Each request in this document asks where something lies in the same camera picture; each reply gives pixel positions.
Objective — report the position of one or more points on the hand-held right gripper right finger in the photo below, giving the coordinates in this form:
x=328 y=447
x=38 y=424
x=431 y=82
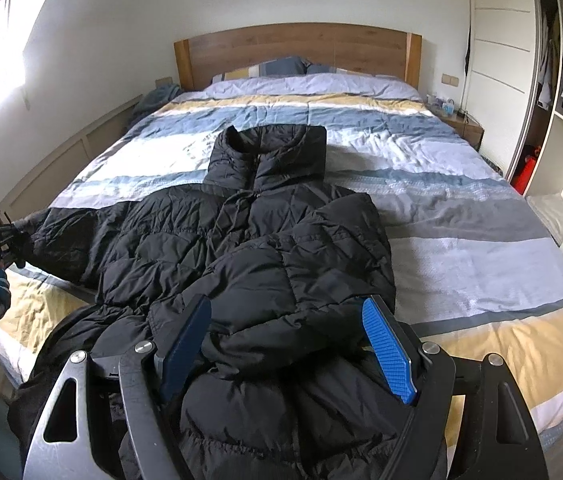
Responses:
x=389 y=355

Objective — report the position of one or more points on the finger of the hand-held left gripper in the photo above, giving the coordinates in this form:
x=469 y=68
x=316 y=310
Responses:
x=20 y=245

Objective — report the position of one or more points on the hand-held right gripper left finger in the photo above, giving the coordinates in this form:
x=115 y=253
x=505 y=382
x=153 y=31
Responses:
x=185 y=345

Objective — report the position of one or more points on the black puffer jacket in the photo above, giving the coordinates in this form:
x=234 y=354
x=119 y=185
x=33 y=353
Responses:
x=261 y=240

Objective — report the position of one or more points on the white panelled low cabinet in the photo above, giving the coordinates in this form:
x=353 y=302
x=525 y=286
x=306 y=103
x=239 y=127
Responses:
x=86 y=145

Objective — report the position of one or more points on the striped duvet bed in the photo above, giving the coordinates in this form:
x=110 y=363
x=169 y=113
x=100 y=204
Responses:
x=461 y=240

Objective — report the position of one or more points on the blue-grey cloth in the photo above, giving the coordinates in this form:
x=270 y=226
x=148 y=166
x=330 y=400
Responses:
x=156 y=100

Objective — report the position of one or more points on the red bag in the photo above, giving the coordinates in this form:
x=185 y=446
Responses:
x=526 y=169

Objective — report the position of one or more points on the wooden nightstand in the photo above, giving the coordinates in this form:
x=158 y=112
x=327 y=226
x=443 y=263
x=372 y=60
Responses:
x=464 y=127

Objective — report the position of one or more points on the small blue box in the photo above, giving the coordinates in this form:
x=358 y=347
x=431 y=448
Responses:
x=446 y=106

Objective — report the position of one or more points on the striped pillow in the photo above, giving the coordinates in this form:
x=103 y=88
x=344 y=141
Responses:
x=261 y=70

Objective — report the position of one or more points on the blue pillow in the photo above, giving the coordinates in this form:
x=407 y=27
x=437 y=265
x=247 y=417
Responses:
x=324 y=68

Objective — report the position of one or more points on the wooden headboard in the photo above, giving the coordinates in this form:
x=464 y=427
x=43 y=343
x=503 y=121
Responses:
x=291 y=47

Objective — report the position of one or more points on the white wardrobe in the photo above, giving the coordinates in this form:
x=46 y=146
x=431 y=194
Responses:
x=506 y=60

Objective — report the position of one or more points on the wall socket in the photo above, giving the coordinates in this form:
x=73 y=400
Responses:
x=449 y=79
x=164 y=82

